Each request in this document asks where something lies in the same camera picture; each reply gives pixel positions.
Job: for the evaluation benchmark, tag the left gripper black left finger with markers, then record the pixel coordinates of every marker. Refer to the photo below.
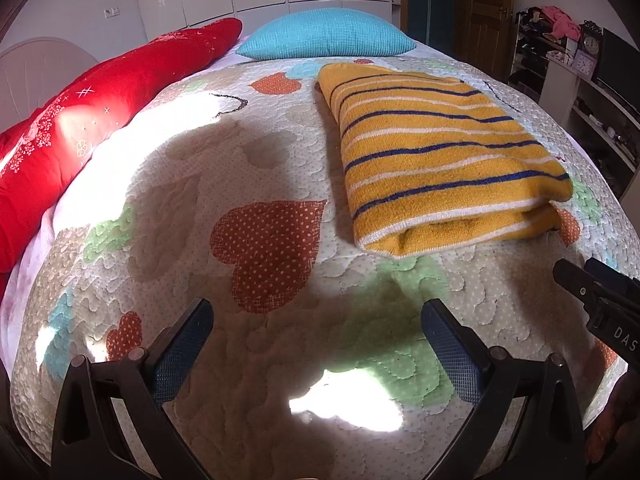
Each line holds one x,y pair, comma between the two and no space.
88,441

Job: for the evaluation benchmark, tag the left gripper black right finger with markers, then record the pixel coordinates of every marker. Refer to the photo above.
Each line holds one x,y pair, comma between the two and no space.
547,441

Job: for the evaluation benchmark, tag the yellow striped knit sweater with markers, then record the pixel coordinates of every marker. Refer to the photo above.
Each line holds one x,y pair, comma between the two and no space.
431,163

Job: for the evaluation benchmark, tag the pink clothes pile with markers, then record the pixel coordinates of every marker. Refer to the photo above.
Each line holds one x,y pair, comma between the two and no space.
563,25

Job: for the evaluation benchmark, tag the person's right hand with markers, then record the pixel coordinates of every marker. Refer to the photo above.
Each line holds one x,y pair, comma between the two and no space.
616,420

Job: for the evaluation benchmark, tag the cluttered shelf unit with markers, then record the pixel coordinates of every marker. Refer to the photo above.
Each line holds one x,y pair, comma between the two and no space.
594,116

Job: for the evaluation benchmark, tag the small desk clock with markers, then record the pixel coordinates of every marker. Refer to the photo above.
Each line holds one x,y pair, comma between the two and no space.
586,57

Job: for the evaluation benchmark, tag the patchwork heart quilt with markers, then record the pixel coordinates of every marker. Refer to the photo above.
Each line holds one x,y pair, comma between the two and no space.
363,396

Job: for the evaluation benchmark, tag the long red embroidered pillow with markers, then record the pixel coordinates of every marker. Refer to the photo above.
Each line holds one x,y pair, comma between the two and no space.
42,154

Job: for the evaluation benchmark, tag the brown wooden door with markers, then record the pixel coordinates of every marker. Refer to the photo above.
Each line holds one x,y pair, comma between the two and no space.
483,35

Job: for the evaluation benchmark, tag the white round headboard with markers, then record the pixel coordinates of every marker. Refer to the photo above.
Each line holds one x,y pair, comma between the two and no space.
33,71

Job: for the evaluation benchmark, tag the turquoise knit pillow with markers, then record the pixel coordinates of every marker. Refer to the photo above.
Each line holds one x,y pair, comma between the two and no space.
321,33

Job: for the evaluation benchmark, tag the white wall socket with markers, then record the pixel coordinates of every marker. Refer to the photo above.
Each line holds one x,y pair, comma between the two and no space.
111,12

